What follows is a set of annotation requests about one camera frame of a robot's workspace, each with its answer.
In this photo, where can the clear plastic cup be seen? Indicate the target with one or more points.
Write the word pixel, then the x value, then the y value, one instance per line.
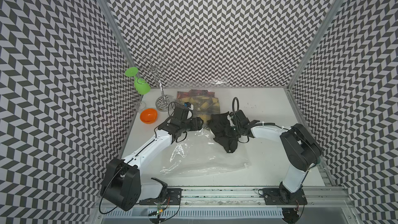
pixel 141 106

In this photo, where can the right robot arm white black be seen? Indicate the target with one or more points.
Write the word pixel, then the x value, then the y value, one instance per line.
pixel 302 150

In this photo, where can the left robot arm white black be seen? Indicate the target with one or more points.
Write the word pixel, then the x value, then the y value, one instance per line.
pixel 122 184

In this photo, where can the clear plastic vacuum bag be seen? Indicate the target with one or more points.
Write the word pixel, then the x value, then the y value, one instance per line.
pixel 198 154

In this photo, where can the yellow plaid shirt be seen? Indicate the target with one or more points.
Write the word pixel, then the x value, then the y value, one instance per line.
pixel 203 104

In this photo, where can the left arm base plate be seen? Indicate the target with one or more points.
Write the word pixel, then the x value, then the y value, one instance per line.
pixel 155 191

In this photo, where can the red black plaid shirt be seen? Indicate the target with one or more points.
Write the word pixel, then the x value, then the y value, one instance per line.
pixel 195 92

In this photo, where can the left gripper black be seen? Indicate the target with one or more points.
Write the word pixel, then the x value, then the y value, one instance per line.
pixel 196 125

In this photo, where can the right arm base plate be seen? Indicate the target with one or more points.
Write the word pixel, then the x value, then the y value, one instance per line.
pixel 276 196

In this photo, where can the orange plastic bowl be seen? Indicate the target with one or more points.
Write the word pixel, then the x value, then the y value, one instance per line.
pixel 149 116

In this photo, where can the chrome glass holder stand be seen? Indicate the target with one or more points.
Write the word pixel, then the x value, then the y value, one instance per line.
pixel 158 67

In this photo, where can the green plastic wine glass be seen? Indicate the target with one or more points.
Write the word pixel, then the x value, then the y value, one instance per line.
pixel 140 85

